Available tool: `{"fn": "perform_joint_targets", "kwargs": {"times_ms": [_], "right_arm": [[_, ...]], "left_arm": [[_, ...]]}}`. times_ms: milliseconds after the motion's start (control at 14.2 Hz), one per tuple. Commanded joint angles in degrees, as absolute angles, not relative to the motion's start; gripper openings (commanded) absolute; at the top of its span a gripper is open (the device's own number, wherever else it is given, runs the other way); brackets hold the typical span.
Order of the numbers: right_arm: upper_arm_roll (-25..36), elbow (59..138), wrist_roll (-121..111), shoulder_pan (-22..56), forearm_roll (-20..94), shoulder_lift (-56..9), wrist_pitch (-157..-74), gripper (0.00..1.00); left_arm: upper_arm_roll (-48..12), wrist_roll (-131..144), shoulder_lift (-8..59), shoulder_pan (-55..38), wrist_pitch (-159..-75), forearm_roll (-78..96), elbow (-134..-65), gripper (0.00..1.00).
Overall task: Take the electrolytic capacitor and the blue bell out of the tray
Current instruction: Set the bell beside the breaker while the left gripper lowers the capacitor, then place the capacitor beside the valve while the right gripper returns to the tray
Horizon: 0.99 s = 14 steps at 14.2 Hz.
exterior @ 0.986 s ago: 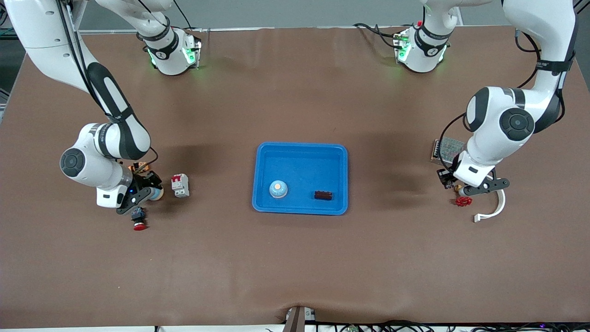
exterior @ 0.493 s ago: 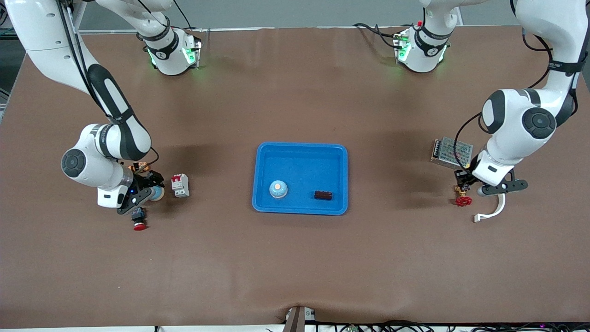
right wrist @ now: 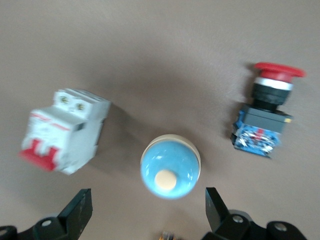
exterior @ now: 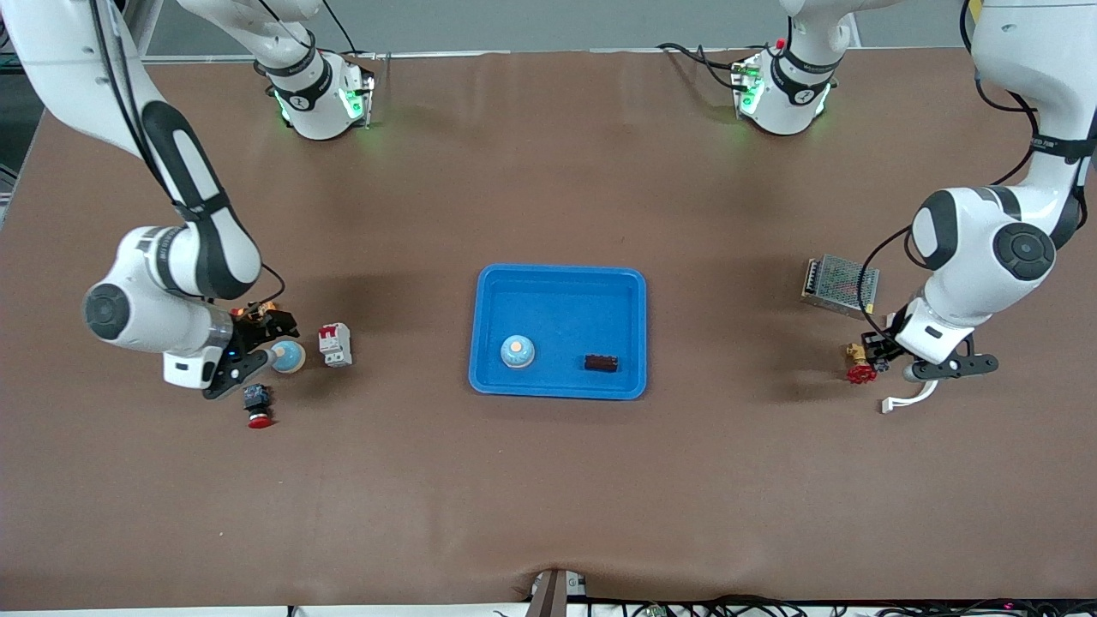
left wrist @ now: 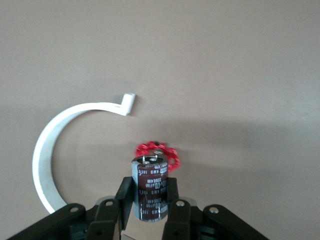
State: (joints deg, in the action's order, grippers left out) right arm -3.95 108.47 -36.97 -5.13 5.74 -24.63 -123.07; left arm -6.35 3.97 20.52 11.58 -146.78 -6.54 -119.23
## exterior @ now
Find metal mesh power supply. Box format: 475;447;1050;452
800;254;881;320

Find white red circuit breaker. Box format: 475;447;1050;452
318;322;354;368

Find blue black emergency stop button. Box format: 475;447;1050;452
243;384;275;429

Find brown table mat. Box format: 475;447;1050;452
0;47;1097;611

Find brass valve red handle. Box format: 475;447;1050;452
843;343;879;385

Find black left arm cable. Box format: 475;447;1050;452
857;0;1097;344

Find black base cables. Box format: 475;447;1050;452
657;41;746;91

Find white curved plastic bracket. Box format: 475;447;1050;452
881;380;939;415

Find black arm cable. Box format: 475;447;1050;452
86;0;286;308
857;0;1097;344

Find blue plastic tray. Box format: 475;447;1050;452
468;263;649;401

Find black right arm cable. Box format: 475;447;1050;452
86;0;286;308

